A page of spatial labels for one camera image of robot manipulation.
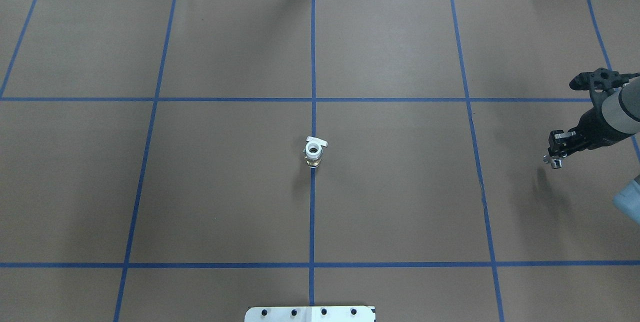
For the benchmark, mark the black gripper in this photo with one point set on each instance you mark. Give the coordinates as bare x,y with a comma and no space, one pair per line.
593,125

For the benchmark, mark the chrome metal pipe fitting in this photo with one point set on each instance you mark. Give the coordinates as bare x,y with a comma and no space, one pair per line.
555,162

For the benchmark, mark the white brass PPR valve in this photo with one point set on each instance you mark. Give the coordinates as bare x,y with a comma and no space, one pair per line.
313,151

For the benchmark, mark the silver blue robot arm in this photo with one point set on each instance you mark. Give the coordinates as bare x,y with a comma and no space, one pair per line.
614,116

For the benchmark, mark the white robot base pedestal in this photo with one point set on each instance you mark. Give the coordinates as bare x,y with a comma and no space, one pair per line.
310,313

